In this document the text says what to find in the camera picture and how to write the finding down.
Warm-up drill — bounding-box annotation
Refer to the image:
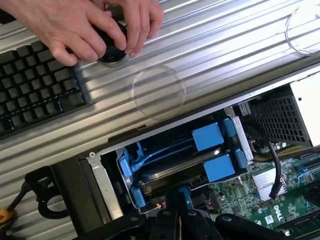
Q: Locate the blue plastic disk carrier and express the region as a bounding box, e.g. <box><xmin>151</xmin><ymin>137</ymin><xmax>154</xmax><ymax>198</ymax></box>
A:
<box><xmin>134</xmin><ymin>117</ymin><xmax>236</xmax><ymax>166</ymax></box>

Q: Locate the person's left hand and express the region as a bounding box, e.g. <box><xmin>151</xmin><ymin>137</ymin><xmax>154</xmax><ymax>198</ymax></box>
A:
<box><xmin>109</xmin><ymin>0</ymin><xmax>165</xmax><ymax>58</ymax></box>

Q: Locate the person's right hand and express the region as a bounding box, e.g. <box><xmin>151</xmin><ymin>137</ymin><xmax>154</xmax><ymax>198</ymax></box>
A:
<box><xmin>0</xmin><ymin>0</ymin><xmax>128</xmax><ymax>67</ymax></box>

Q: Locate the green motherboard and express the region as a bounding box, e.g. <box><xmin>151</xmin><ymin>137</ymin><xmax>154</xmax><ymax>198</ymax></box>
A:
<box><xmin>189</xmin><ymin>139</ymin><xmax>320</xmax><ymax>240</ymax></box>

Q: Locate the silver finned heat sink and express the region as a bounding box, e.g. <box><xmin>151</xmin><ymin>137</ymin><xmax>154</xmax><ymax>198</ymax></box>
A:
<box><xmin>251</xmin><ymin>166</ymin><xmax>288</xmax><ymax>201</ymax></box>

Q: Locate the open grey PC case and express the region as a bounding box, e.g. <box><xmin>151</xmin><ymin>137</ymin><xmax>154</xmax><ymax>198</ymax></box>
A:
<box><xmin>49</xmin><ymin>59</ymin><xmax>320</xmax><ymax>240</ymax></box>

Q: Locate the black RAM slot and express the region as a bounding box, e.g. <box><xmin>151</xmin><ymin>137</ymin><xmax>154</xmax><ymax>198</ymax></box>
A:
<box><xmin>276</xmin><ymin>219</ymin><xmax>320</xmax><ymax>240</ymax></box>

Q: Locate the blue drive caddy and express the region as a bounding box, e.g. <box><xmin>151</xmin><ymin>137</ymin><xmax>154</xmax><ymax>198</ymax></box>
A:
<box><xmin>99</xmin><ymin>111</ymin><xmax>254</xmax><ymax>216</ymax></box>

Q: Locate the clear round plastic lid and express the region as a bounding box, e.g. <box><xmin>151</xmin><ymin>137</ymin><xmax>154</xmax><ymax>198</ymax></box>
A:
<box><xmin>131</xmin><ymin>64</ymin><xmax>187</xmax><ymax>121</ymax></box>
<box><xmin>284</xmin><ymin>0</ymin><xmax>320</xmax><ymax>57</ymax></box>

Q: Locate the grey power supply unit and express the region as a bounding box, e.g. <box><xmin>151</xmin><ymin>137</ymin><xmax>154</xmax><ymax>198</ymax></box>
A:
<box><xmin>232</xmin><ymin>72</ymin><xmax>320</xmax><ymax>149</ymax></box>

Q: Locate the black keyboard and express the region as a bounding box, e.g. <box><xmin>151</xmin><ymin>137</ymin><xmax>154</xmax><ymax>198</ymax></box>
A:
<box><xmin>0</xmin><ymin>39</ymin><xmax>92</xmax><ymax>140</ymax></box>

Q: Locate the black wire with flat plug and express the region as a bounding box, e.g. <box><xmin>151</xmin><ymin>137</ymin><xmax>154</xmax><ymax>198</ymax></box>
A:
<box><xmin>259</xmin><ymin>139</ymin><xmax>285</xmax><ymax>201</ymax></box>

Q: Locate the yellow black wire bundle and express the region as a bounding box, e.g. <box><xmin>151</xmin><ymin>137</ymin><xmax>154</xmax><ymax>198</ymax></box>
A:
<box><xmin>249</xmin><ymin>143</ymin><xmax>320</xmax><ymax>163</ymax></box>

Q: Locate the black clamp with yellow handle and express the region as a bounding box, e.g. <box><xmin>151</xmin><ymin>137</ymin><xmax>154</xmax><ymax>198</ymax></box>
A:
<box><xmin>0</xmin><ymin>164</ymin><xmax>66</xmax><ymax>225</ymax></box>

